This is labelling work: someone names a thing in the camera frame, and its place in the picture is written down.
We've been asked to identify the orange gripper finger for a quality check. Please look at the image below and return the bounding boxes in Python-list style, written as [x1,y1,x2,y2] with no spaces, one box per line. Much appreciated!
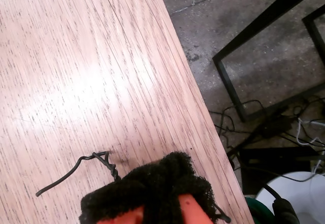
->
[163,151,217,224]
[78,158,180,224]

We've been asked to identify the white round tub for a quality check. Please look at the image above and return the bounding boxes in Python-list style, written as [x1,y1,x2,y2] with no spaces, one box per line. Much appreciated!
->
[253,171,325,224]

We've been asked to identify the large black metal frame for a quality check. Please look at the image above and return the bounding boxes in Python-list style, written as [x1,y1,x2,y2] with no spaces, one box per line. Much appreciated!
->
[212,0,325,122]

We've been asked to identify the short black zip tie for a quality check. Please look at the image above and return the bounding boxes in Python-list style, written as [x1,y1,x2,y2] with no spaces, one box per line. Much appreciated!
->
[214,203,232,223]

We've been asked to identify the black twisted wire tie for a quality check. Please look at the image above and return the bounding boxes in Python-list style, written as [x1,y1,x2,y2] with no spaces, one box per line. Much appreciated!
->
[35,151,120,197]

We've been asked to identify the thick black plug cable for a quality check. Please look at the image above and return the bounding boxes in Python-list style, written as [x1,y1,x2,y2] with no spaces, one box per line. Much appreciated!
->
[261,183,300,224]

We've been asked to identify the thin white cable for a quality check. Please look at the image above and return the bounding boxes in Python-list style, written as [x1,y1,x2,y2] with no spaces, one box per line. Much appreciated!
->
[296,117,325,176]

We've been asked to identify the small black metal frame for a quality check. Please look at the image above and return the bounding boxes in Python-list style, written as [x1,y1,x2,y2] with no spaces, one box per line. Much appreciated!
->
[302,4,325,65]

